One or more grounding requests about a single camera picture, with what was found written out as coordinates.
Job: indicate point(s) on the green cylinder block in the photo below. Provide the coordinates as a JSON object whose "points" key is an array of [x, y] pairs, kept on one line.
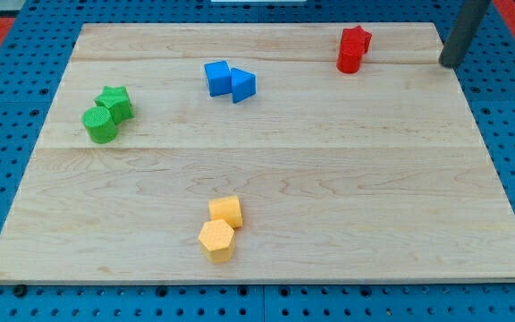
{"points": [[99, 124]]}

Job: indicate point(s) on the green star block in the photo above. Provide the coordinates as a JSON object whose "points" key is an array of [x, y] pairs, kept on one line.
{"points": [[117, 101]]}

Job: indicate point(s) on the yellow hexagonal block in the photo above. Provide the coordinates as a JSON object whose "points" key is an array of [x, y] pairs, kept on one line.
{"points": [[217, 241]]}

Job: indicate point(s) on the blue cube block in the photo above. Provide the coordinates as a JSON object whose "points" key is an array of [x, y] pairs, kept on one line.
{"points": [[219, 80]]}

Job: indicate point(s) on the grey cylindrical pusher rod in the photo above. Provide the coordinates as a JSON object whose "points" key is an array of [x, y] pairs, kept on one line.
{"points": [[464, 29]]}

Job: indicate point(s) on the yellow cube block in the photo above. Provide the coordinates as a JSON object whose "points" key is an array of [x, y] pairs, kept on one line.
{"points": [[227, 209]]}

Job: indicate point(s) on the wooden board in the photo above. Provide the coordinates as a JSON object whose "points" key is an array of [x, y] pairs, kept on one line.
{"points": [[376, 177]]}

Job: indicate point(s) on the red star block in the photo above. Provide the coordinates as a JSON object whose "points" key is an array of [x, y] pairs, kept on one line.
{"points": [[356, 40]]}

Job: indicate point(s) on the blue triangular prism block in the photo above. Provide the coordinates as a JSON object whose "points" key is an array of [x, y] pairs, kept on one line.
{"points": [[243, 85]]}

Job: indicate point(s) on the red cylinder block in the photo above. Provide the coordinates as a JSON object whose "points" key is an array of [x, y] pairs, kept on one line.
{"points": [[350, 57]]}

